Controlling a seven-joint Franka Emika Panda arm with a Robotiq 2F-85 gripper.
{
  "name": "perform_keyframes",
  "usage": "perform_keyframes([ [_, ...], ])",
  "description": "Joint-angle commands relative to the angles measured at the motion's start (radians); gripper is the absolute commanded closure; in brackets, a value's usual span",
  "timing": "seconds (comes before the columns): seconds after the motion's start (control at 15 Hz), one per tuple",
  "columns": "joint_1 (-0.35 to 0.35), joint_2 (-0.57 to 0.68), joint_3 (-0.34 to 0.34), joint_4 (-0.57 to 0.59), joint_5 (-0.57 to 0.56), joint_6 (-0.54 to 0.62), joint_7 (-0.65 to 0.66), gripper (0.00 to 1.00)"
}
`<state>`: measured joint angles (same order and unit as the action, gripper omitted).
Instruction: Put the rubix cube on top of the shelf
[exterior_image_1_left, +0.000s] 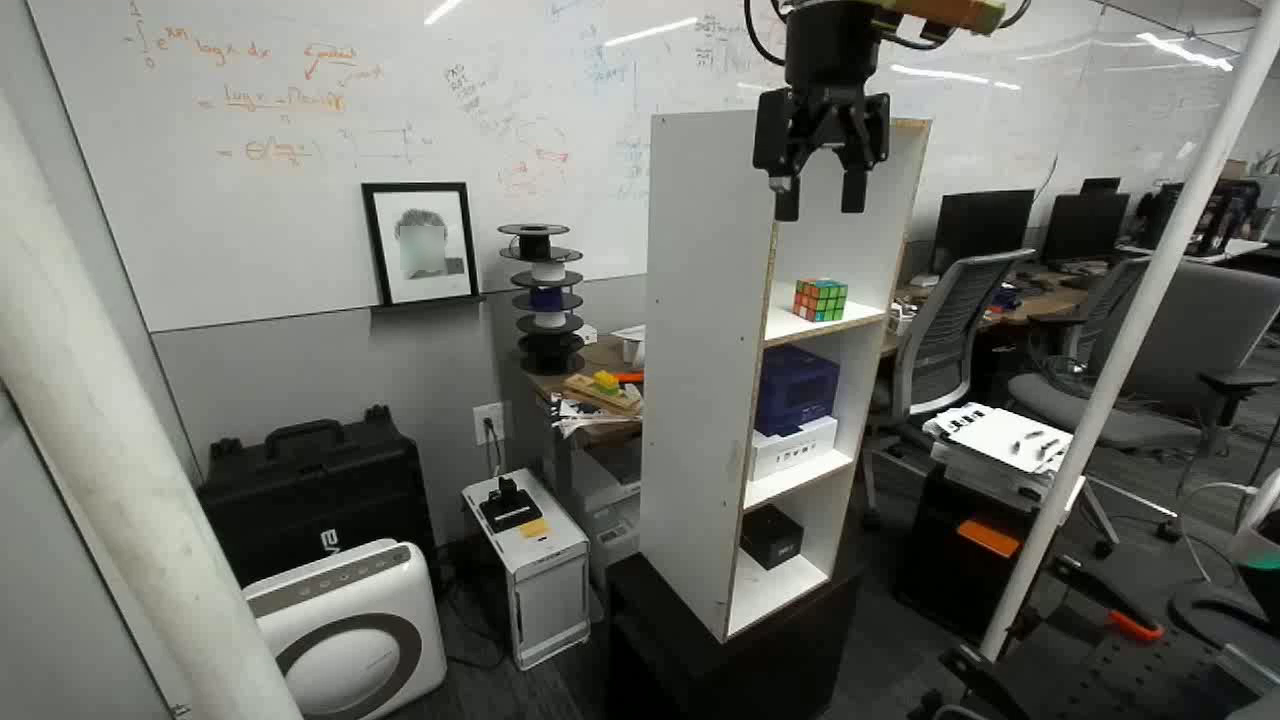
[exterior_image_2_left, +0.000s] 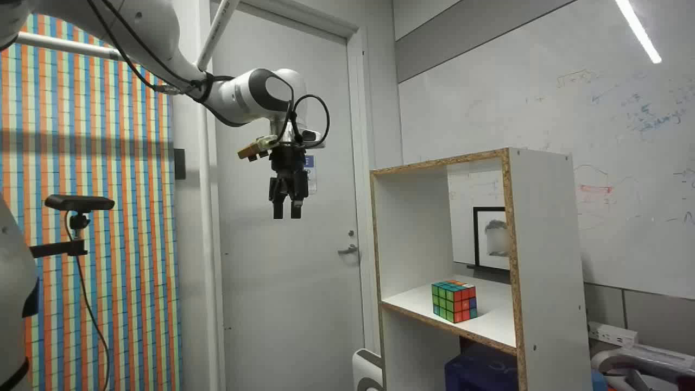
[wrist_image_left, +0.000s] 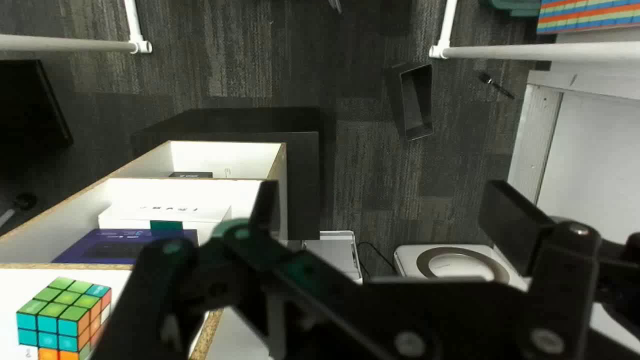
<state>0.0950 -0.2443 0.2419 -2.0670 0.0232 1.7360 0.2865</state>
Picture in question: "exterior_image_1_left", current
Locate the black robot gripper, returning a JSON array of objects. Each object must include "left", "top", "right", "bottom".
[{"left": 755, "top": 0, "right": 887, "bottom": 221}]

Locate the multicoloured rubix cube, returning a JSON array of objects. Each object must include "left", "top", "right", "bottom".
[{"left": 793, "top": 280, "right": 846, "bottom": 319}]

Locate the white wooden shelf unit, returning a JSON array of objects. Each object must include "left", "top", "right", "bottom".
[{"left": 641, "top": 107, "right": 930, "bottom": 640}]

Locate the black cabinet under shelf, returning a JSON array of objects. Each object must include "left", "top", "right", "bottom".
[{"left": 605, "top": 558, "right": 860, "bottom": 720}]

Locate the black computer monitor left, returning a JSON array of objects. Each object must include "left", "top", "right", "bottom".
[{"left": 930, "top": 190, "right": 1035, "bottom": 274}]

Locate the black computer monitor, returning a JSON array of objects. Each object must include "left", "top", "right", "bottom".
[
  {"left": 930, "top": 190, "right": 1035, "bottom": 274},
  {"left": 1038, "top": 192, "right": 1126, "bottom": 264}
]

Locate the dark blue box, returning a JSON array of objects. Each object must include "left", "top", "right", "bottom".
[{"left": 755, "top": 345, "right": 841, "bottom": 438}]

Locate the grey mesh office chair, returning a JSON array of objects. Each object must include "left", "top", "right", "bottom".
[{"left": 871, "top": 248, "right": 1027, "bottom": 433}]

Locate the black computer monitor right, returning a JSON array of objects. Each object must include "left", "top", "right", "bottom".
[{"left": 1038, "top": 192, "right": 1126, "bottom": 264}]

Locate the white flat box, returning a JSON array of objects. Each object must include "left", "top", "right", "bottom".
[{"left": 747, "top": 417, "right": 841, "bottom": 476}]

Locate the wooden desk with clutter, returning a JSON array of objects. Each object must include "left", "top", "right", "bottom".
[{"left": 533, "top": 325, "right": 645, "bottom": 446}]

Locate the stack of filament spools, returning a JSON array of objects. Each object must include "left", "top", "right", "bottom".
[{"left": 502, "top": 224, "right": 584, "bottom": 378}]

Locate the white keyboard-like panel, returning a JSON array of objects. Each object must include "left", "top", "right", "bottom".
[{"left": 923, "top": 404, "right": 1072, "bottom": 476}]

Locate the small black box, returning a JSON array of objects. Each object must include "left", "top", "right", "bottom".
[{"left": 741, "top": 505, "right": 803, "bottom": 567}]

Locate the orange block on stand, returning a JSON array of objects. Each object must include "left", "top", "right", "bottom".
[{"left": 954, "top": 521, "right": 1020, "bottom": 562}]

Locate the framed portrait picture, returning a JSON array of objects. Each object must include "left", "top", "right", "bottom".
[{"left": 358, "top": 181, "right": 481, "bottom": 308}]

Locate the grey office chair right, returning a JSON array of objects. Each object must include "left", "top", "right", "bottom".
[{"left": 1009, "top": 258, "right": 1280, "bottom": 536}]

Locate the white diagonal pole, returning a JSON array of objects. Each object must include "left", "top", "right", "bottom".
[{"left": 979, "top": 0, "right": 1280, "bottom": 661}]

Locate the white small computer tower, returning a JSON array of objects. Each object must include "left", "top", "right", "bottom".
[{"left": 462, "top": 467, "right": 590, "bottom": 671}]

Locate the black hard carrying case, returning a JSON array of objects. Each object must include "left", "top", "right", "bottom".
[{"left": 196, "top": 404, "right": 434, "bottom": 584}]

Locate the white round air purifier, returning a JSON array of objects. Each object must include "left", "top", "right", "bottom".
[{"left": 242, "top": 539, "right": 449, "bottom": 720}]

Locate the white wall power outlet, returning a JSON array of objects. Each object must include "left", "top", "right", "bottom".
[{"left": 472, "top": 402, "right": 507, "bottom": 446}]

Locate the white thick foreground post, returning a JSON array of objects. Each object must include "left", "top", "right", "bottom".
[{"left": 0, "top": 104, "right": 300, "bottom": 720}]

